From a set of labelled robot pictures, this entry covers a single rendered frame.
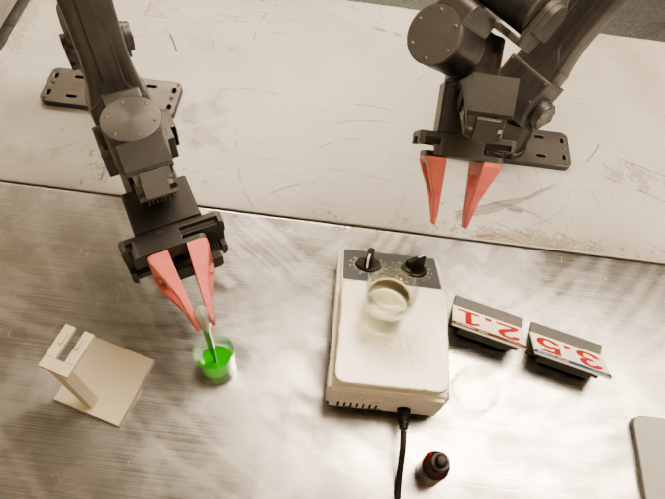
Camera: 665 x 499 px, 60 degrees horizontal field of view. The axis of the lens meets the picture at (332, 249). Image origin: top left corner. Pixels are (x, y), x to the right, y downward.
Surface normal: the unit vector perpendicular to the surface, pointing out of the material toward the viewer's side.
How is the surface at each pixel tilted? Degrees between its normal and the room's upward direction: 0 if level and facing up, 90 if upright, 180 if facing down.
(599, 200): 0
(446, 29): 51
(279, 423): 0
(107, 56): 75
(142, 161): 0
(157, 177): 36
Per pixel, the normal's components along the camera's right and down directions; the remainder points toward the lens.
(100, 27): 0.43, 0.64
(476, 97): 0.00, 0.15
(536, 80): -0.60, 0.08
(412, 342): 0.07, -0.51
